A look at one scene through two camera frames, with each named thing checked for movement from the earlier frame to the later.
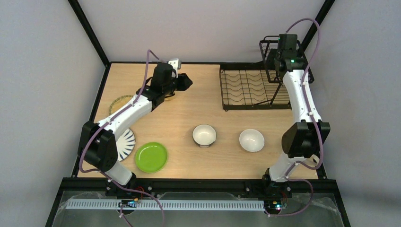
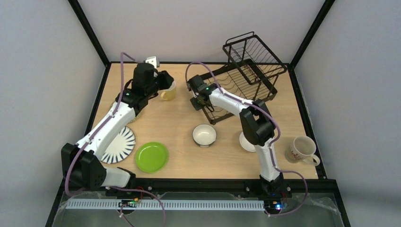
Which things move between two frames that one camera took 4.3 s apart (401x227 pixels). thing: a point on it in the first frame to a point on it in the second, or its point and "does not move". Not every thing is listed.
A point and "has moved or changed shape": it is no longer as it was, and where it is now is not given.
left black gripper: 180,82 to 165,80
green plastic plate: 151,157 does not move
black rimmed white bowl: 204,135 does not move
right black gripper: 280,65 to 194,84
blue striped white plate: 125,144 does not move
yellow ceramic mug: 169,97 does not move
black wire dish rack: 257,86 has moved or changed shape
